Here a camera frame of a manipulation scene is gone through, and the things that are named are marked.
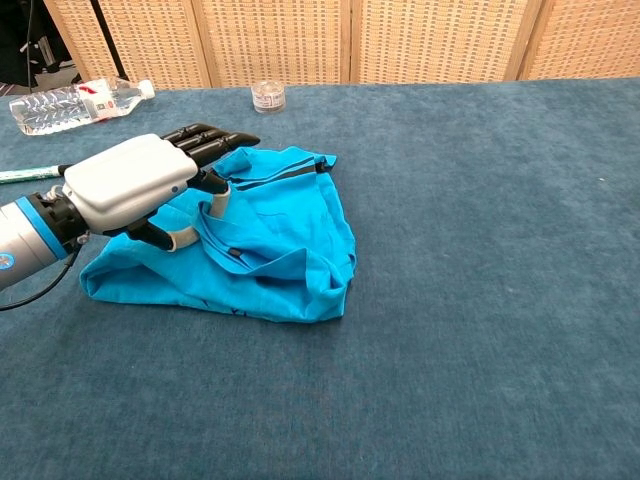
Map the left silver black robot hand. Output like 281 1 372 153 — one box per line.
62 122 262 253

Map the blue printed t-shirt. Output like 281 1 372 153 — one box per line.
79 145 358 324

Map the green and white marker pen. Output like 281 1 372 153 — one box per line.
0 163 74 185

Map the clear plastic water bottle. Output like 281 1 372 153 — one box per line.
8 77 155 137

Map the black tripod stand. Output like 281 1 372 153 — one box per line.
88 0 130 84

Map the small clear round jar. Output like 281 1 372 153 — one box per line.
251 79 287 115

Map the woven rattan folding screen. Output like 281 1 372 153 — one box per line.
42 0 640 90

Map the blue carpet table cover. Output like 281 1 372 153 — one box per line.
0 77 640 480

